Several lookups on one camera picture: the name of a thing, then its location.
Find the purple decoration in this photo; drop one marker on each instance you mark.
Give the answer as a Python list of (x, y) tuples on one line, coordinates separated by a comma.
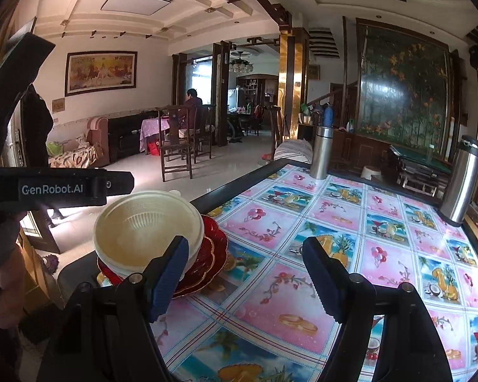
[(51, 263)]

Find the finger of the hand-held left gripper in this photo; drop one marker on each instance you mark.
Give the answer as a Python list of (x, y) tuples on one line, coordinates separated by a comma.
[(12, 75), (119, 185)]

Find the person's left hand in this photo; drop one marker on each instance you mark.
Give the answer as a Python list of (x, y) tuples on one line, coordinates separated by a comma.
[(10, 294)]

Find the slim steel thermos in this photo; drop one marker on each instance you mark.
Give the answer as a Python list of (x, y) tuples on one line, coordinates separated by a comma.
[(322, 155)]

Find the white stool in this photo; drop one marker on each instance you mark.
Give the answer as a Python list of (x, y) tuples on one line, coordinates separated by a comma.
[(370, 172)]

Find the dark wooden chair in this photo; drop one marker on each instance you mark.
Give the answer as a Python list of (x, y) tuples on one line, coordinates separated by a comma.
[(205, 127), (279, 127), (175, 147)]

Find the black cabinet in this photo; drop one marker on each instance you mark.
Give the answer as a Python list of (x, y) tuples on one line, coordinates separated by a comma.
[(125, 135)]

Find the framed wall painting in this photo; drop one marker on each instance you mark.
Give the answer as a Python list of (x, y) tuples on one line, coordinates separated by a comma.
[(101, 72)]

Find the blue water jug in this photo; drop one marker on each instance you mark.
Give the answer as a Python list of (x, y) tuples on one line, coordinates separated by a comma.
[(328, 116)]

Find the green mahjong table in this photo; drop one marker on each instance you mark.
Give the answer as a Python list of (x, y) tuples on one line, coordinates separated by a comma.
[(418, 159)]

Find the large steel thermos jug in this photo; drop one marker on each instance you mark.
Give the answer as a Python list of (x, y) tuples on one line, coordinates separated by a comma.
[(460, 183)]

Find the printed tablecloth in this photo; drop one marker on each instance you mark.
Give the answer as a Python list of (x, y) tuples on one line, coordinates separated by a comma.
[(382, 227)]

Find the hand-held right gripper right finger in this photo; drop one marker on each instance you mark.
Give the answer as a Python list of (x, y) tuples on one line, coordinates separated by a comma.
[(322, 282)]

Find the floral glass screen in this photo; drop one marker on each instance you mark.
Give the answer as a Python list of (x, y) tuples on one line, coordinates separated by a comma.
[(404, 87)]

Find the red bag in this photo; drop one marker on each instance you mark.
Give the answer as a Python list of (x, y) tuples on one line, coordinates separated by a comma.
[(153, 148)]

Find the striped cushion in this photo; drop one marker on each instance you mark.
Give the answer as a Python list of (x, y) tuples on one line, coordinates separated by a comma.
[(292, 151)]

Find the gold pillar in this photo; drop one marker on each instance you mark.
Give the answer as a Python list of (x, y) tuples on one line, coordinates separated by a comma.
[(288, 87)]

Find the table with pink cloth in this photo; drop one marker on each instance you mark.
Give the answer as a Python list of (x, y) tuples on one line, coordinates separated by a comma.
[(153, 127)]

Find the brown armchair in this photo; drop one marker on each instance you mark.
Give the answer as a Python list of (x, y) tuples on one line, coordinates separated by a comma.
[(75, 155)]

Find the chandelier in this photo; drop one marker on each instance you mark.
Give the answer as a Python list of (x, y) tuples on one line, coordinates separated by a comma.
[(241, 63)]

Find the red plate with gold print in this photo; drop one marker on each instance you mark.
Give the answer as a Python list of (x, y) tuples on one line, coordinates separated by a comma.
[(222, 254)]

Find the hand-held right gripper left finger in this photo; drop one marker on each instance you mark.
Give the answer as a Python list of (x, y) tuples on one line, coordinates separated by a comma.
[(169, 282)]

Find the black framed table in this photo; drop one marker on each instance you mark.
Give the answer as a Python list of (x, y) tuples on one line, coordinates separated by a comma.
[(239, 185)]

